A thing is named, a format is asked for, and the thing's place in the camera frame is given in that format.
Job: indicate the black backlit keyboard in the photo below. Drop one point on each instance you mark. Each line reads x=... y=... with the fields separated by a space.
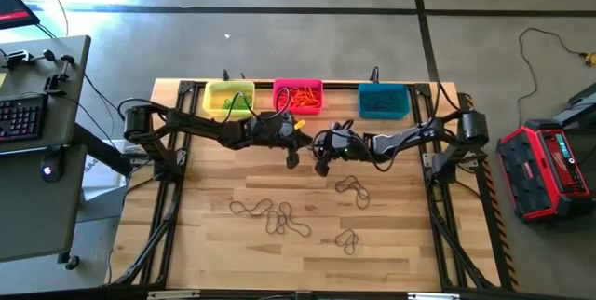
x=21 y=118

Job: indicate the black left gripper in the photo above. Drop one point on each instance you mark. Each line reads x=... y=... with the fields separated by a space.
x=274 y=130

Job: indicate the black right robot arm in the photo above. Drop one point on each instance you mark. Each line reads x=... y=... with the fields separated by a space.
x=400 y=139

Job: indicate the silver metal bracket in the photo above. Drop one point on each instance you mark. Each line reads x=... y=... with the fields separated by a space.
x=433 y=296
x=172 y=295

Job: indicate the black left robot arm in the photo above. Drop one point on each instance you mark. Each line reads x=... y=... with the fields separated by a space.
x=195 y=125

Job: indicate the grey equipment case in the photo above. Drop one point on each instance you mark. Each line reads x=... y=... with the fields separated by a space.
x=579 y=109

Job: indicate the blue plastic basket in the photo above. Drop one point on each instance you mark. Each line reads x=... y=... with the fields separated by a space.
x=384 y=88

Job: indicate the black desk clamp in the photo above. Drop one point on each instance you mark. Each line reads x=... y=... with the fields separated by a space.
x=18 y=57
x=58 y=78

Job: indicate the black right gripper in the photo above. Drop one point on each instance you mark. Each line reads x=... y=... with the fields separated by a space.
x=342 y=144

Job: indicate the black desk support bar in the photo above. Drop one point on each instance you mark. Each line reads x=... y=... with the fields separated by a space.
x=102 y=151

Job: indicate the black monitor with red stripe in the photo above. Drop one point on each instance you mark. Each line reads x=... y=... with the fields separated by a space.
x=11 y=6

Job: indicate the pink plastic basket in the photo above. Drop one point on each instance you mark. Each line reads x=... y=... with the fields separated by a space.
x=279 y=83

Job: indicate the yellow black hazard strip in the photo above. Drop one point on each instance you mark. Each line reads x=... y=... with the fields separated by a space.
x=498 y=225

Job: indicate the black desk caster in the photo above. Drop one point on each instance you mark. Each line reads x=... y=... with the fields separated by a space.
x=72 y=263

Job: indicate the small yellow gripper tag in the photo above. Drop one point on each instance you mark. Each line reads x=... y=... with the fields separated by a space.
x=299 y=124

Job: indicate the grey side desk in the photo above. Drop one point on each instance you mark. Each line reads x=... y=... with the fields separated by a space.
x=28 y=207

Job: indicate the yellow plastic basket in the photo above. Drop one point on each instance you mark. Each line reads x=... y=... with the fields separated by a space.
x=212 y=92

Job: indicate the black computer mouse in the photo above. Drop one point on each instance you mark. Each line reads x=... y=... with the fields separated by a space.
x=52 y=165

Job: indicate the red and black power station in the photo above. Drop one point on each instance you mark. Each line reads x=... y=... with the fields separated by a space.
x=535 y=174

